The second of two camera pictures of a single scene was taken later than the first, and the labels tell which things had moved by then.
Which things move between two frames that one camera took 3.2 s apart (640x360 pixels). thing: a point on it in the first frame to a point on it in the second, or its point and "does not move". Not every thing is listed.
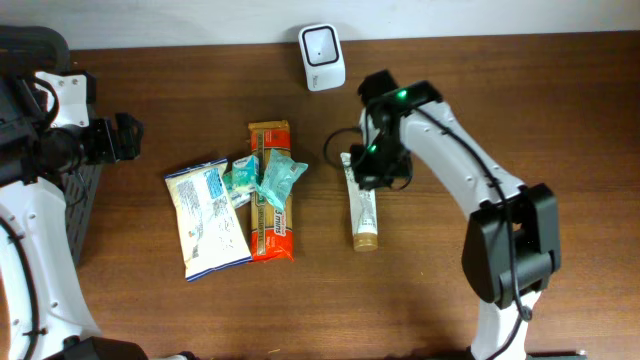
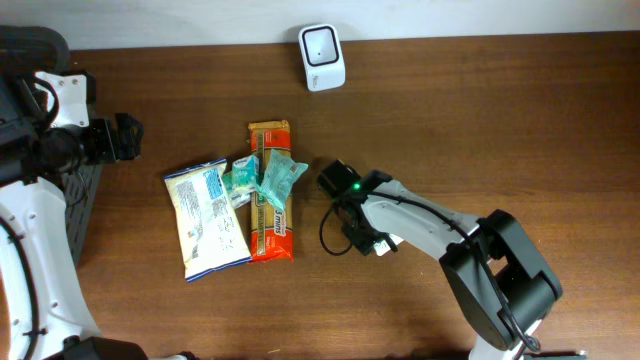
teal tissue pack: x=238 y=195 does not move
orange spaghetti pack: x=272 y=229 does not move
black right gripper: x=369 y=175 to x=363 y=244
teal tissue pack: x=245 y=174 does not move
